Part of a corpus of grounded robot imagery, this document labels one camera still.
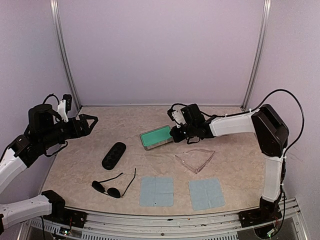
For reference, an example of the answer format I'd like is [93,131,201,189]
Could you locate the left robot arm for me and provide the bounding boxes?
[0,103,99,232]

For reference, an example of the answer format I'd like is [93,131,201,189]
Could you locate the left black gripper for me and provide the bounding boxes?
[39,113,98,149]

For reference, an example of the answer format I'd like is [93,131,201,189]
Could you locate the black oval glasses case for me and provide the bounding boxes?
[101,142,127,170]

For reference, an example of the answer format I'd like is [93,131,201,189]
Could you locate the blue cleaning cloth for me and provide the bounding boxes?
[139,176,174,207]
[188,178,226,211]

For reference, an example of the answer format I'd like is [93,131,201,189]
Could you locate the aluminium corner post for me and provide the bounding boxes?
[49,0,82,112]
[241,0,272,110]

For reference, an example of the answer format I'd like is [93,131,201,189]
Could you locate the right aluminium corner post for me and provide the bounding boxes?
[241,0,272,110]

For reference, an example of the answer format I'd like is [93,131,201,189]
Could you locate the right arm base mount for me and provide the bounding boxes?
[238,195,282,228]

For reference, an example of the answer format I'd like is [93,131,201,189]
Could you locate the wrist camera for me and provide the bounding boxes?
[167,103,202,128]
[57,94,72,123]

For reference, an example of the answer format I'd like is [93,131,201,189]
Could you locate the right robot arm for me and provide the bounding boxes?
[167,103,289,226]

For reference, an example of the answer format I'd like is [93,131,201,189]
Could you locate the left aluminium corner post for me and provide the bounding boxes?
[49,0,82,112]

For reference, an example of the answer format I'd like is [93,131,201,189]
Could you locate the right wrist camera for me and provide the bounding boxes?
[167,103,202,128]

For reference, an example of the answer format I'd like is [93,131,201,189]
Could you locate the black round sunglasses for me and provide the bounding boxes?
[91,168,137,199]

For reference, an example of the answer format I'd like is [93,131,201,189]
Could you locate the aluminium front rail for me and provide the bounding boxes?
[18,198,311,240]

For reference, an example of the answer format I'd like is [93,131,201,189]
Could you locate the grey glasses case green lining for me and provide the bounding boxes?
[140,125,174,151]

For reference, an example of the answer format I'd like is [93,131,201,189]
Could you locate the clear frame glasses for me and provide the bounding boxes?
[173,148,216,175]

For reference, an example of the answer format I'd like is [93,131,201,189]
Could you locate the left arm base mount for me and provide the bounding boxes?
[41,190,88,229]

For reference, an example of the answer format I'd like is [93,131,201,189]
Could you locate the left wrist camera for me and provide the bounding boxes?
[57,94,72,123]

